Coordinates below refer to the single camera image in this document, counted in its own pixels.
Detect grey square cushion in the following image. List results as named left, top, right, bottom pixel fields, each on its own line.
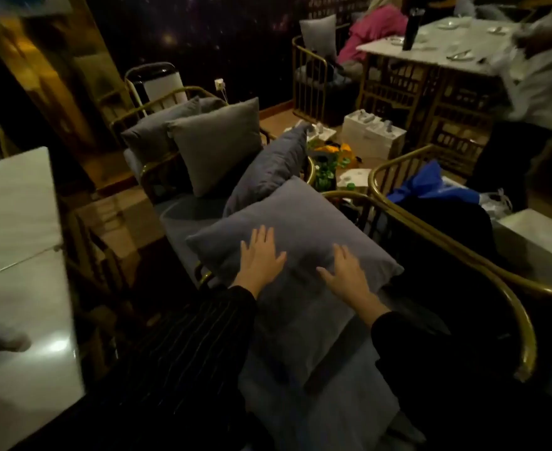
left=121, top=96, right=228, bottom=166
left=166, top=97, right=263, bottom=199

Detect marble table with lattice base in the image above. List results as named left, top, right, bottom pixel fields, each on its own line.
left=354, top=16, right=523, bottom=180

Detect large white box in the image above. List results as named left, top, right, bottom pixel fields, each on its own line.
left=493, top=209, right=552, bottom=288

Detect black bottle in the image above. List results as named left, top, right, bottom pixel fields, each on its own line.
left=401, top=7, right=426, bottom=52

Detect light grey cushion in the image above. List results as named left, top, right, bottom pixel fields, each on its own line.
left=299, top=13, right=339, bottom=60

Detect small white box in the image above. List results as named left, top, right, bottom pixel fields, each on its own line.
left=335, top=167, right=374, bottom=190

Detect person's left forearm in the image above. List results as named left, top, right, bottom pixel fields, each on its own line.
left=93, top=282, right=260, bottom=451

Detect person's left hand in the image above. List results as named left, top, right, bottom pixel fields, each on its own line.
left=231, top=225, right=288, bottom=300

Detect person's right hand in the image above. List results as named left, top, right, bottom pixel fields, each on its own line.
left=316, top=242, right=381, bottom=319

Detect blue plastic bag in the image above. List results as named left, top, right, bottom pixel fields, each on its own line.
left=386, top=159, right=481, bottom=206

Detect person's right forearm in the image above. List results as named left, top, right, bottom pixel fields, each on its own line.
left=354, top=295, right=552, bottom=451

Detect open white headset box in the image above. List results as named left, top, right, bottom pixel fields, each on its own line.
left=304, top=120, right=338, bottom=145

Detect white plastic bag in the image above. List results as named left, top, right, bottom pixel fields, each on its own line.
left=478, top=187, right=514, bottom=220

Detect blue-grey square cushion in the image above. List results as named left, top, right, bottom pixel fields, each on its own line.
left=185, top=177, right=404, bottom=388
left=223, top=122, right=312, bottom=217

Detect white marble table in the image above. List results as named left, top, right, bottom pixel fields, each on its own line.
left=0, top=146, right=131, bottom=451

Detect gold mirrored pillar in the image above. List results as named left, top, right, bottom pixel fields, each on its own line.
left=0, top=0, right=134, bottom=186

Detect white foam box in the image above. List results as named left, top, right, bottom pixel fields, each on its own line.
left=365, top=119, right=407, bottom=161
left=340, top=109, right=384, bottom=151

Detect black clothing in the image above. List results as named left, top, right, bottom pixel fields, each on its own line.
left=396, top=195, right=509, bottom=271

